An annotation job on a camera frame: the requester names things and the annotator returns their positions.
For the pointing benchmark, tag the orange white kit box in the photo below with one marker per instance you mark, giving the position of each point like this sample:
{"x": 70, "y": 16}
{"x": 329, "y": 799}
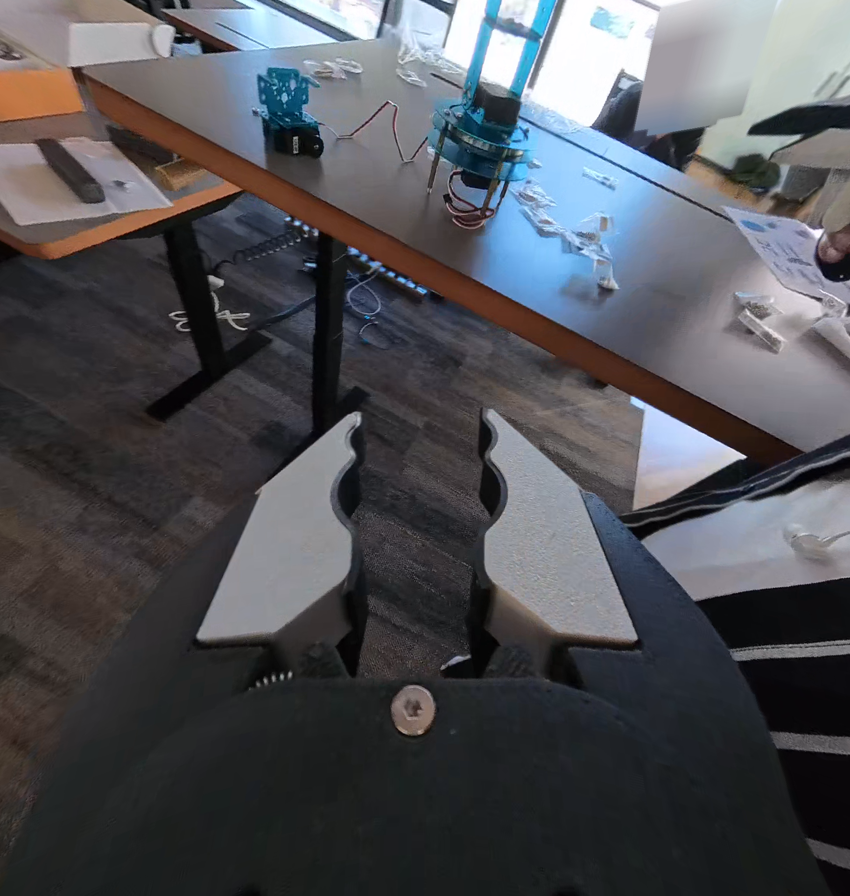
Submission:
{"x": 25, "y": 91}

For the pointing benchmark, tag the small clear bag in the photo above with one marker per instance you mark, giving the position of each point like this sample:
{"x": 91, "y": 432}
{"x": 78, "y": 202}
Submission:
{"x": 315, "y": 68}
{"x": 537, "y": 194}
{"x": 542, "y": 218}
{"x": 605, "y": 274}
{"x": 587, "y": 238}
{"x": 600, "y": 178}
{"x": 834, "y": 306}
{"x": 761, "y": 331}
{"x": 351, "y": 65}
{"x": 754, "y": 303}
{"x": 335, "y": 70}

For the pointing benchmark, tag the blue toy robot arm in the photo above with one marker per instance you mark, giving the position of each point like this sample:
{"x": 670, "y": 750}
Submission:
{"x": 477, "y": 133}

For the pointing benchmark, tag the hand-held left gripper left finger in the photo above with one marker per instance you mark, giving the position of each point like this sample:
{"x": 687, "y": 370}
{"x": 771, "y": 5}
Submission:
{"x": 278, "y": 560}

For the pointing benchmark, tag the person's white undershirt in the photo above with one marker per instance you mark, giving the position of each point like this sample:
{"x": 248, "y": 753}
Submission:
{"x": 747, "y": 553}

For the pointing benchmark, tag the printed instruction sheet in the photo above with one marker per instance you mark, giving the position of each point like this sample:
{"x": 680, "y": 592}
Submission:
{"x": 782, "y": 245}

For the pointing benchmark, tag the grey wooden-edged desk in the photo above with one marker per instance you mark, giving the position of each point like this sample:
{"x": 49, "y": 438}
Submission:
{"x": 257, "y": 28}

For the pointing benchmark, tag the power strip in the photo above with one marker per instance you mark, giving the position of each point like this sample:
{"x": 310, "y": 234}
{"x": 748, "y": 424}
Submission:
{"x": 397, "y": 269}

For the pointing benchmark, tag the black rectangular part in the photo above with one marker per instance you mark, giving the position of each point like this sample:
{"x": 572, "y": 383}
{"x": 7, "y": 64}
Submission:
{"x": 138, "y": 145}

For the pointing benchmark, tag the person's right hand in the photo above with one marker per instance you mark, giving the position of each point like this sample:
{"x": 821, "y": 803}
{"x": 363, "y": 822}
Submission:
{"x": 839, "y": 245}

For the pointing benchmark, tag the green backpack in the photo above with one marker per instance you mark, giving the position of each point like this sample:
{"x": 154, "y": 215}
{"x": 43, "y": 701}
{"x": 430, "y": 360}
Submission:
{"x": 754, "y": 171}

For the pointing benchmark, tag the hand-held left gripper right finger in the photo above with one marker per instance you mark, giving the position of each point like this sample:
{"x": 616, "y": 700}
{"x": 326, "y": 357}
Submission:
{"x": 558, "y": 560}

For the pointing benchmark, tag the white paper sheet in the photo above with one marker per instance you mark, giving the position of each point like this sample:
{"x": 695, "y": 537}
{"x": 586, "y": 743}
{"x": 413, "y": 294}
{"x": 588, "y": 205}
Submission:
{"x": 18, "y": 189}

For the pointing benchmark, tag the black bar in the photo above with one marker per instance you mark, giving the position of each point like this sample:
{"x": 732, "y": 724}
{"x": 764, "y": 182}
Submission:
{"x": 71, "y": 171}

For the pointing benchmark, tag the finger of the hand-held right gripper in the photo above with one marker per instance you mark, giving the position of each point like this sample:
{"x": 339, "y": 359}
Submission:
{"x": 817, "y": 150}

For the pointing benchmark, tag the person's striped black shirt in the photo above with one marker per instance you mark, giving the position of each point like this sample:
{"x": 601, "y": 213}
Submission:
{"x": 803, "y": 700}

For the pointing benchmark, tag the blue bracket with black servo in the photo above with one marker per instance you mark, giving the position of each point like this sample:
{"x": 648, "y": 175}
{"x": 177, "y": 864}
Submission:
{"x": 285, "y": 98}

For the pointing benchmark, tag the tan foam block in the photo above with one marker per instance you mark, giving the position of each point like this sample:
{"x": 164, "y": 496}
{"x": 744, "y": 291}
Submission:
{"x": 178, "y": 175}

